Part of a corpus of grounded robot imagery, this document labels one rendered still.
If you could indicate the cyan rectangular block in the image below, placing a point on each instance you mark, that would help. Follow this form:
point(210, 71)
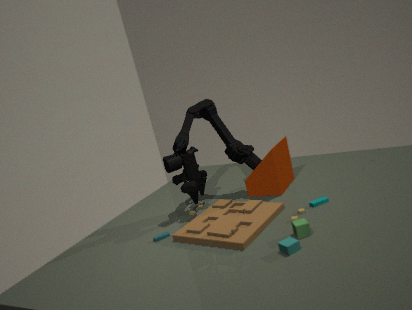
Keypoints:
point(319, 201)

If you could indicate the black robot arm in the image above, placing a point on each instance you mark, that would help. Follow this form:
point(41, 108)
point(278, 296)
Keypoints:
point(235, 150)

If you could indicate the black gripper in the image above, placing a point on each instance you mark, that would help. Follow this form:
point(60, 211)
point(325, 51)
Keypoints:
point(196, 182)

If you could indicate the teal cube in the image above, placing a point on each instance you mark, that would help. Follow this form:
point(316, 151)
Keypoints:
point(289, 246)

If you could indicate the teal flat bar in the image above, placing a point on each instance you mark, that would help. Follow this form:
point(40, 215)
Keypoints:
point(161, 236)

